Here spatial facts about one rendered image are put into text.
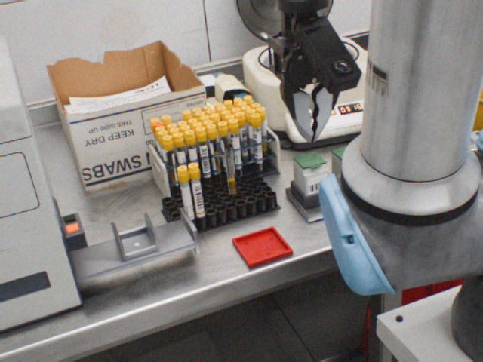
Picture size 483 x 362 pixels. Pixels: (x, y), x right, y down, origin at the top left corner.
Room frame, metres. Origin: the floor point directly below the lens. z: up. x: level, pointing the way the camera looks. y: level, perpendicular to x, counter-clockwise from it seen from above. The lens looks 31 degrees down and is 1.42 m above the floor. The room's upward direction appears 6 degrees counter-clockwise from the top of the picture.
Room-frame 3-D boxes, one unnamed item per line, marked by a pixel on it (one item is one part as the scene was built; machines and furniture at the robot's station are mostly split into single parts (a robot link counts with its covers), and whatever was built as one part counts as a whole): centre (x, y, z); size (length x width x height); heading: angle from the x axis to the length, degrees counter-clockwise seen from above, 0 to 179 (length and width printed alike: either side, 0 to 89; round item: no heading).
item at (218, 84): (1.13, 0.02, 0.92); 0.24 x 0.12 x 0.10; 19
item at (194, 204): (0.83, 0.04, 0.93); 0.17 x 0.09 x 0.11; 109
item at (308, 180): (0.82, -0.11, 0.92); 0.05 x 0.04 x 0.06; 17
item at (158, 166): (0.94, 0.04, 0.91); 0.20 x 0.10 x 0.07; 109
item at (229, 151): (0.84, 0.02, 0.93); 0.01 x 0.01 x 0.10; 19
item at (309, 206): (0.82, -0.11, 0.89); 0.09 x 0.05 x 0.04; 17
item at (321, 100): (0.84, -0.12, 1.04); 0.06 x 0.03 x 0.09; 17
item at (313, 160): (0.82, -0.11, 0.95); 0.05 x 0.04 x 0.01; 17
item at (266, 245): (0.72, -0.02, 0.88); 0.07 x 0.07 x 0.01; 19
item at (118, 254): (0.69, 0.18, 0.92); 0.21 x 0.07 x 0.05; 109
